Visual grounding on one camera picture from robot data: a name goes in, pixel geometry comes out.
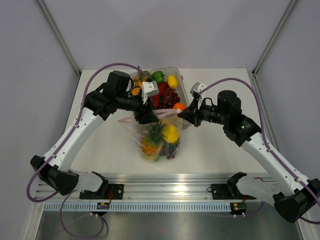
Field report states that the clear plastic food bin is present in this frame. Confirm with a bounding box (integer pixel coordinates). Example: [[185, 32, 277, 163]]
[[130, 67, 190, 110]]

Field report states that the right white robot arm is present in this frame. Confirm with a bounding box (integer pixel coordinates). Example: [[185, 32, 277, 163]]
[[178, 82, 320, 223]]

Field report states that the tan grape bunch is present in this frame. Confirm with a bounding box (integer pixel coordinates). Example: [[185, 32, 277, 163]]
[[133, 70, 152, 87]]

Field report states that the red lobster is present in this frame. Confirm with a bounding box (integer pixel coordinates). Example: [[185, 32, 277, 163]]
[[151, 82, 168, 109]]

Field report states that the right aluminium frame post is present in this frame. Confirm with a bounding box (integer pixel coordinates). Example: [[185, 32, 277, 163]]
[[252, 0, 300, 77]]

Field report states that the aluminium frame post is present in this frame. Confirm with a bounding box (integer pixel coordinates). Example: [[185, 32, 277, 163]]
[[252, 0, 300, 77], [35, 0, 82, 80]]

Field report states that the left aluminium frame post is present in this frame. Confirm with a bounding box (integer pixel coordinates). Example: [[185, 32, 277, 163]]
[[35, 0, 82, 80]]

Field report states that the red grape bunch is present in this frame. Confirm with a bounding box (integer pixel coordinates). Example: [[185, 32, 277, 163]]
[[160, 141, 180, 159], [158, 91, 181, 109]]

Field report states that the clear zip top bag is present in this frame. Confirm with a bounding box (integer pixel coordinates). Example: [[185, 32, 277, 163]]
[[118, 109, 183, 162]]

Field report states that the yellow green mango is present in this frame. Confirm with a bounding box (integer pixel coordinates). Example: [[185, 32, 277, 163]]
[[144, 154, 161, 162]]

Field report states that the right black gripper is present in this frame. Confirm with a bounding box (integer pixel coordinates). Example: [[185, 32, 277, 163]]
[[178, 96, 229, 128]]

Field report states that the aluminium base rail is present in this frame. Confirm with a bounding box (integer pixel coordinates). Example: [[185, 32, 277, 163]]
[[34, 173, 285, 202]]

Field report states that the yellow ginger root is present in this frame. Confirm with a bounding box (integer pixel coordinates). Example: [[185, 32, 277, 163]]
[[130, 86, 142, 96]]

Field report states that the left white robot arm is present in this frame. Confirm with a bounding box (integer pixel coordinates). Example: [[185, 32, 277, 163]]
[[30, 70, 159, 199]]

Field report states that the white slotted cable duct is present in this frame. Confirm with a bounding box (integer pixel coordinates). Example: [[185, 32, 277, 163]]
[[44, 201, 231, 213]]

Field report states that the orange spiky pineapple fruit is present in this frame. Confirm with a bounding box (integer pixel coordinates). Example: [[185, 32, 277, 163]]
[[140, 121, 167, 156]]

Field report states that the green bell pepper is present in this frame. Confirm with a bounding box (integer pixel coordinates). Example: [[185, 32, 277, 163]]
[[151, 70, 165, 84]]

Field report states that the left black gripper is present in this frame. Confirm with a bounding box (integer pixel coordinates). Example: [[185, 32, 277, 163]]
[[116, 93, 160, 124]]

